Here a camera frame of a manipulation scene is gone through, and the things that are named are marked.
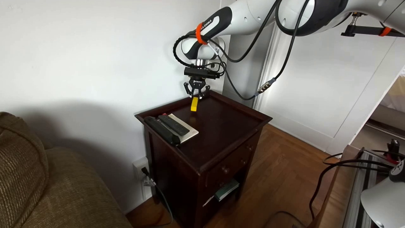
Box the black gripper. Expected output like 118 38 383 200
184 76 212 101

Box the white paper notepad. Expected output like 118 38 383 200
162 111 200 143

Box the wide black remote control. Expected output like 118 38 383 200
157 112 190 136

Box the long slim black remote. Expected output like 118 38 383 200
145 115 183 148

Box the dark wooden side table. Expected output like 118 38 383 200
135 88 274 228

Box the book in table shelf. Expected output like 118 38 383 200
202 178 241 207

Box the white closet door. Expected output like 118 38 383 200
252 24 405 155

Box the wooden board under stand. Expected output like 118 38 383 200
314 144 360 228

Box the olive brown fabric sofa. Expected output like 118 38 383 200
0 111 133 228

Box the black red clamp knob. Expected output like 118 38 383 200
386 138 403 160

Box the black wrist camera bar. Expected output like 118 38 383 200
184 65 221 81

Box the white wall outlet with plugs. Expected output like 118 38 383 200
132 155 159 190

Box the black floor cable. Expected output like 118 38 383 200
264 150 395 228

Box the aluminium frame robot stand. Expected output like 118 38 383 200
342 146 405 228

